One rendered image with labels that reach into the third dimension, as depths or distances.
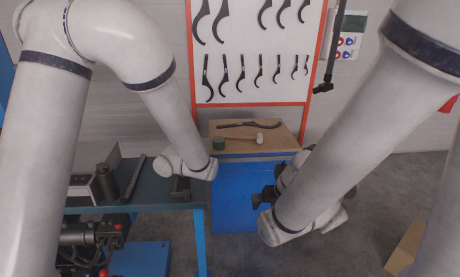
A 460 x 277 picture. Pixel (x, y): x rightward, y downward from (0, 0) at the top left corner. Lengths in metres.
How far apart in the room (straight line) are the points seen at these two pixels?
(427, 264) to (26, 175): 0.66
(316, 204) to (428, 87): 0.26
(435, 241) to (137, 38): 0.57
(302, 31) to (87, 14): 2.53
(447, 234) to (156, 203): 1.05
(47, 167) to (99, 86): 2.55
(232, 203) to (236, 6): 1.93
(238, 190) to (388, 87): 1.79
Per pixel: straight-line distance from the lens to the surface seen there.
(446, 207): 0.45
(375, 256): 2.61
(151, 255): 2.19
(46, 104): 0.48
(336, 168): 0.37
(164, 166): 0.88
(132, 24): 0.43
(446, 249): 0.48
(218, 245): 2.31
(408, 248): 2.39
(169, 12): 2.67
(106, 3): 0.45
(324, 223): 0.66
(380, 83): 0.30
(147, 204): 1.21
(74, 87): 0.50
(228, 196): 2.03
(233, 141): 1.87
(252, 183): 1.97
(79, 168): 1.35
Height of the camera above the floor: 1.89
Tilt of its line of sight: 29 degrees down
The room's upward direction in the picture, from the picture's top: 1 degrees clockwise
